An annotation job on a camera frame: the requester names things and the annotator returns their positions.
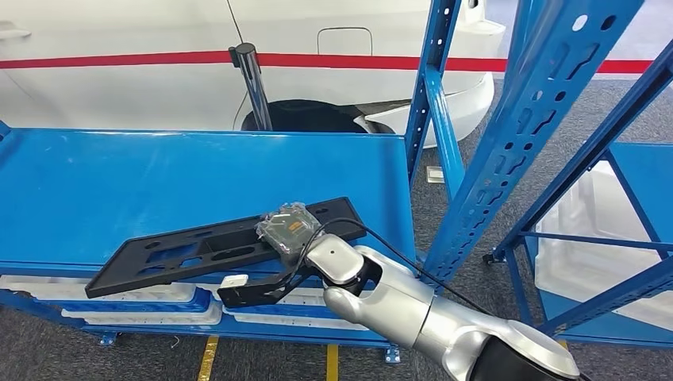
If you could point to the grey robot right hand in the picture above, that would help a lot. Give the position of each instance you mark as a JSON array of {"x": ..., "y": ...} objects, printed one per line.
[{"x": 288, "y": 228}]

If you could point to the black plastic panel part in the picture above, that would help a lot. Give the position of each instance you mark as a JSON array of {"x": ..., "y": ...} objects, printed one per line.
[{"x": 210, "y": 247}]

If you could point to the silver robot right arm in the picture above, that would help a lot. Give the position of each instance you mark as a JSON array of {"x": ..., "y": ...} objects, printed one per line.
[{"x": 410, "y": 310}]

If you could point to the blue metal shelf rack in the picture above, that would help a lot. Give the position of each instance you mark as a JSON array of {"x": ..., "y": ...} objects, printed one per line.
[
  {"x": 589, "y": 152},
  {"x": 184, "y": 189}
]

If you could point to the blue plastic bin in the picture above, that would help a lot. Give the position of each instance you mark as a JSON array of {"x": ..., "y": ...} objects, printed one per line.
[
  {"x": 315, "y": 313},
  {"x": 202, "y": 301}
]

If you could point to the yellow floor tape square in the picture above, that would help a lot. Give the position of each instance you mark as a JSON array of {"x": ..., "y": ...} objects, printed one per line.
[{"x": 208, "y": 360}]

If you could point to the small white floor pad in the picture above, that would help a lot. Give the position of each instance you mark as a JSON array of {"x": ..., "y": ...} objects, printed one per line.
[{"x": 435, "y": 174}]

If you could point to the white car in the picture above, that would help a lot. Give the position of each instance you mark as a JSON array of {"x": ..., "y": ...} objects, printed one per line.
[{"x": 131, "y": 94}]

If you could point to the red barrier belt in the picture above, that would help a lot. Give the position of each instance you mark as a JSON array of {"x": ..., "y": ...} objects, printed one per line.
[{"x": 131, "y": 59}]

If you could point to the black camera bracket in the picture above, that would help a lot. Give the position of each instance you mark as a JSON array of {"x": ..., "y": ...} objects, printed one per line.
[{"x": 252, "y": 293}]

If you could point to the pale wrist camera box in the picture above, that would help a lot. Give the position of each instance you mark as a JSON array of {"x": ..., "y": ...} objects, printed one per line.
[{"x": 234, "y": 281}]

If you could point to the chrome barrier post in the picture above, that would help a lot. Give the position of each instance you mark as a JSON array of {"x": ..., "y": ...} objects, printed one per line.
[{"x": 255, "y": 84}]

